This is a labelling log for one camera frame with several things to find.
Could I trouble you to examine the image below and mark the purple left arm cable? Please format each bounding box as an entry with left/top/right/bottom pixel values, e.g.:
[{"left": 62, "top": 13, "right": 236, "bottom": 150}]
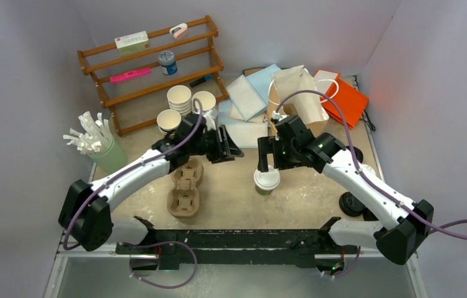
[{"left": 62, "top": 97, "right": 205, "bottom": 289}]

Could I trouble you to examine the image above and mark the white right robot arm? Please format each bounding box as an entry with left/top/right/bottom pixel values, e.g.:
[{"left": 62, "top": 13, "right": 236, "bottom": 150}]
[{"left": 257, "top": 115, "right": 434, "bottom": 265}]

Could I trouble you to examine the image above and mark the kraft brown paper bag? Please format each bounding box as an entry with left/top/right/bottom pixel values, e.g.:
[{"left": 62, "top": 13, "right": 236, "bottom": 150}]
[{"left": 266, "top": 65, "right": 340, "bottom": 136}]

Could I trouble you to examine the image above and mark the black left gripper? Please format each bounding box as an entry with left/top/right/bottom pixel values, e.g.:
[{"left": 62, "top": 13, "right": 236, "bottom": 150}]
[{"left": 189, "top": 125, "right": 243, "bottom": 164}]

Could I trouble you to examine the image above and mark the green paper coffee cup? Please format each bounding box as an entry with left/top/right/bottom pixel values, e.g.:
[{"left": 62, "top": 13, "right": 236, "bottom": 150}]
[{"left": 255, "top": 186, "right": 274, "bottom": 196}]

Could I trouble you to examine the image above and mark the blue white jar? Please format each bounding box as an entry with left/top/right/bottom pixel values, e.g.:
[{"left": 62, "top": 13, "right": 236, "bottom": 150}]
[{"left": 158, "top": 50, "right": 177, "bottom": 75}]

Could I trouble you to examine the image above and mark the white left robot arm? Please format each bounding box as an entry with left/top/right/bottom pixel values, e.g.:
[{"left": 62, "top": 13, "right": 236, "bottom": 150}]
[{"left": 58, "top": 115, "right": 244, "bottom": 251}]

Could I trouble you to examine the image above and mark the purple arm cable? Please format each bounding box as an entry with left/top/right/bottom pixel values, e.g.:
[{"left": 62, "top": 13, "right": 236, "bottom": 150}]
[
  {"left": 272, "top": 89, "right": 467, "bottom": 279},
  {"left": 62, "top": 97, "right": 205, "bottom": 289}
]

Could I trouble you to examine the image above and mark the pink white small device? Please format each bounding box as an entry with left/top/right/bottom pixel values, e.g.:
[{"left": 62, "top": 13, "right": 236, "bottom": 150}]
[{"left": 169, "top": 23, "right": 188, "bottom": 40}]

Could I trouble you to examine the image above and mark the white green box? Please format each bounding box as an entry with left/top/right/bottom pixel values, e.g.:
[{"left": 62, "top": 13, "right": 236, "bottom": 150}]
[{"left": 114, "top": 31, "right": 150, "bottom": 56}]

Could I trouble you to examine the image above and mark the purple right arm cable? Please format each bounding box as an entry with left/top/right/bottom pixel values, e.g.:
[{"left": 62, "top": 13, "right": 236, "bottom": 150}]
[{"left": 272, "top": 89, "right": 467, "bottom": 279}]

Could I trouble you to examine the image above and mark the brown pulp cup carrier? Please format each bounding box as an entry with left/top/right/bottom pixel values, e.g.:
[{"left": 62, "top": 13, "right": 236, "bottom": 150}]
[{"left": 167, "top": 158, "right": 204, "bottom": 219}]

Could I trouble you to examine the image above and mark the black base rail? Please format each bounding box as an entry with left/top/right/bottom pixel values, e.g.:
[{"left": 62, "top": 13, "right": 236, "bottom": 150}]
[{"left": 116, "top": 228, "right": 357, "bottom": 271}]

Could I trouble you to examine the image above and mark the black blue marker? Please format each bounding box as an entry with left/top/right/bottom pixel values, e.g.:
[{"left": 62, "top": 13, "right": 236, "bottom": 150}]
[{"left": 189, "top": 74, "right": 213, "bottom": 88}]

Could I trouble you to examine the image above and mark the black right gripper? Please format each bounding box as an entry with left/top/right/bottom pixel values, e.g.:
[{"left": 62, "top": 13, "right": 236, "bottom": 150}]
[{"left": 258, "top": 136, "right": 302, "bottom": 174}]

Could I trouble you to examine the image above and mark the orange paper bag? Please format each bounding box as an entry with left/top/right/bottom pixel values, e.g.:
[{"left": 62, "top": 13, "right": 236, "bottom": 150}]
[{"left": 313, "top": 70, "right": 369, "bottom": 129}]

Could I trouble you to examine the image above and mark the pink highlighter marker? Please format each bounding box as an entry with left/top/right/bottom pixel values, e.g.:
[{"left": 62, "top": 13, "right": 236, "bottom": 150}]
[{"left": 110, "top": 68, "right": 151, "bottom": 84}]

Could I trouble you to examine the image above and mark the wooden shelf rack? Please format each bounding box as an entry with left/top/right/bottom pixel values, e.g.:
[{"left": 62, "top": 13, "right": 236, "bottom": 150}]
[{"left": 77, "top": 16, "right": 225, "bottom": 137}]

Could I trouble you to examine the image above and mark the light blue paper bag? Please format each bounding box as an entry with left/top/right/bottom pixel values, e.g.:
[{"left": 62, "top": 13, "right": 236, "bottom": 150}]
[{"left": 218, "top": 64, "right": 281, "bottom": 149}]

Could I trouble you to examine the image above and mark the white paper cup stack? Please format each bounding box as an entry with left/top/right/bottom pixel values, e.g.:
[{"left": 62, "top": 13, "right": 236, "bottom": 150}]
[{"left": 166, "top": 85, "right": 192, "bottom": 116}]

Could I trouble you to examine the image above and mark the green cup with straws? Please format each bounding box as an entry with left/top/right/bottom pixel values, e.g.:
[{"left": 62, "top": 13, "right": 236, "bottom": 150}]
[{"left": 62, "top": 111, "right": 128, "bottom": 174}]

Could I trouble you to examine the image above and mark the white coffee cup lid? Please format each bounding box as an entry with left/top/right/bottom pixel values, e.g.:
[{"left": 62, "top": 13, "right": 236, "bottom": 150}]
[{"left": 361, "top": 164, "right": 377, "bottom": 176}]

